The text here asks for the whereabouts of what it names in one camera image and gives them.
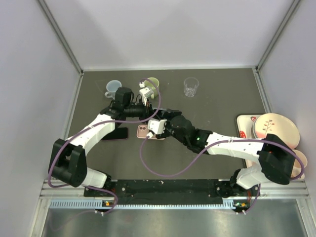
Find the light blue footed cup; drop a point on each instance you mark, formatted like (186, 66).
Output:
(111, 88)

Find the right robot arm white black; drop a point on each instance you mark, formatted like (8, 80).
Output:
(272, 159)

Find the green mug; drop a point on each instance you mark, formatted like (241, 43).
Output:
(154, 85)

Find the pink white plate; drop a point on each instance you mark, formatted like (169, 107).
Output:
(278, 125)

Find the white tray with strawberries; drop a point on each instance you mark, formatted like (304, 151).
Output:
(245, 126)

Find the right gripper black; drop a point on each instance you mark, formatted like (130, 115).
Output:
(168, 113)

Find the light blue cable duct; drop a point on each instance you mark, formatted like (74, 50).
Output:
(100, 204)

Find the clear glass tumbler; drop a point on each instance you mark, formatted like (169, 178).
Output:
(190, 86)

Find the pink mug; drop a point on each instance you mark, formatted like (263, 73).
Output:
(297, 167)

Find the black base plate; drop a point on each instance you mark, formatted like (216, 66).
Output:
(189, 191)

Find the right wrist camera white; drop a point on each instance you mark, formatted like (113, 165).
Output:
(156, 127)

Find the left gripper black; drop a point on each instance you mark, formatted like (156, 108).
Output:
(147, 110)

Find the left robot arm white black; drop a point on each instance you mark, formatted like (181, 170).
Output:
(68, 157)

